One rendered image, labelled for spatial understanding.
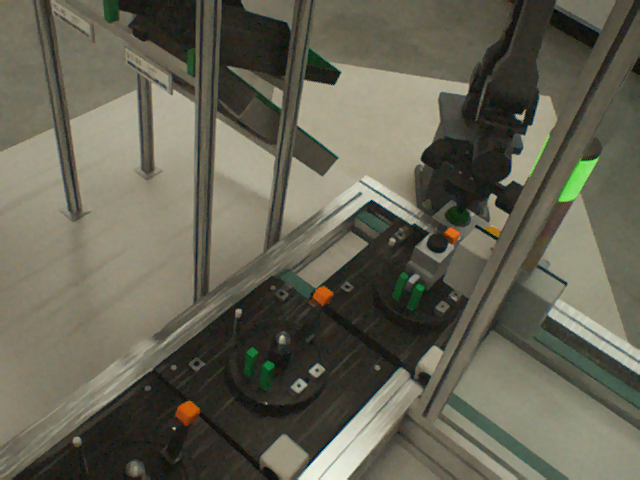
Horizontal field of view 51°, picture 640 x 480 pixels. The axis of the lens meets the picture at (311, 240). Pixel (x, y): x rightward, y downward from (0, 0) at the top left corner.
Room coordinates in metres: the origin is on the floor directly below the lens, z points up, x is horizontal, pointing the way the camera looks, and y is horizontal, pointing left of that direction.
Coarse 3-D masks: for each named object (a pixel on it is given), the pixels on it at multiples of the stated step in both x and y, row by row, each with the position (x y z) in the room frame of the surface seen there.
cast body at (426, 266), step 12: (432, 240) 0.70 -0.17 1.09; (444, 240) 0.70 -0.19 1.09; (420, 252) 0.68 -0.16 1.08; (432, 252) 0.69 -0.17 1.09; (444, 252) 0.69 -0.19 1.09; (408, 264) 0.68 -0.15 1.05; (420, 264) 0.68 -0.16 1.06; (432, 264) 0.67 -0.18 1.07; (444, 264) 0.69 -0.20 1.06; (420, 276) 0.67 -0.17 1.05; (432, 276) 0.67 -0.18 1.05; (408, 288) 0.66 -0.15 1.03
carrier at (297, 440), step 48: (288, 288) 0.66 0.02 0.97; (240, 336) 0.54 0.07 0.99; (288, 336) 0.52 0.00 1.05; (336, 336) 0.59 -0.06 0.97; (192, 384) 0.47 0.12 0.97; (240, 384) 0.47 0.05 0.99; (288, 384) 0.48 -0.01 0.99; (336, 384) 0.51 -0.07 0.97; (384, 384) 0.54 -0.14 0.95; (240, 432) 0.41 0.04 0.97; (288, 432) 0.43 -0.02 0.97; (336, 432) 0.44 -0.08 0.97
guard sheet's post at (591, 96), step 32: (608, 32) 0.50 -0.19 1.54; (608, 64) 0.50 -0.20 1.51; (576, 96) 0.50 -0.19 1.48; (608, 96) 0.49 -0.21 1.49; (576, 128) 0.50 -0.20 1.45; (544, 160) 0.50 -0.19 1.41; (576, 160) 0.49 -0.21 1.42; (544, 192) 0.49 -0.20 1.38; (512, 224) 0.50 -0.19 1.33; (512, 256) 0.49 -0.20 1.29; (480, 288) 0.50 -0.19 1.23; (480, 320) 0.49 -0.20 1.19; (448, 352) 0.50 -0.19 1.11; (448, 384) 0.49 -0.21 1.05
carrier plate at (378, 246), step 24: (384, 240) 0.81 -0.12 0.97; (408, 240) 0.82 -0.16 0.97; (360, 264) 0.74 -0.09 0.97; (336, 288) 0.68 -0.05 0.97; (360, 288) 0.69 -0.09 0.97; (336, 312) 0.64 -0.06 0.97; (360, 312) 0.65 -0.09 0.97; (360, 336) 0.61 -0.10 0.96; (384, 336) 0.61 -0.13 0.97; (408, 336) 0.62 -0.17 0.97; (432, 336) 0.63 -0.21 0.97; (408, 360) 0.58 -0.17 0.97
